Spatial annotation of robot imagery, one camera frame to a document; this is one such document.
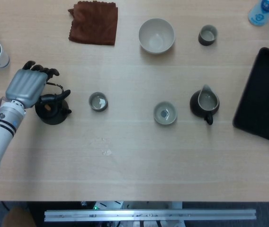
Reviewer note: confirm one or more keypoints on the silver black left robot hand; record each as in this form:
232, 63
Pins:
25, 87

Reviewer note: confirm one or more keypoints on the black plastic tray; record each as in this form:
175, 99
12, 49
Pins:
260, 99

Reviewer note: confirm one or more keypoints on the brown round seat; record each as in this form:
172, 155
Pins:
18, 217

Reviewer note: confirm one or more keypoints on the brown folded cloth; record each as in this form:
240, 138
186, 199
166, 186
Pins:
94, 23

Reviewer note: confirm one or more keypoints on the large beige bowl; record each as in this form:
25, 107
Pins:
156, 36

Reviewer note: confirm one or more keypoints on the white blue drink bottle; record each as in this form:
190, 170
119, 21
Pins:
261, 11

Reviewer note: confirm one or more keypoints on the aluminium rail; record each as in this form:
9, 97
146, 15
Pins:
148, 215

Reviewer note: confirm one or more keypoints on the dark pitcher with spout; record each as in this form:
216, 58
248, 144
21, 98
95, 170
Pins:
204, 104

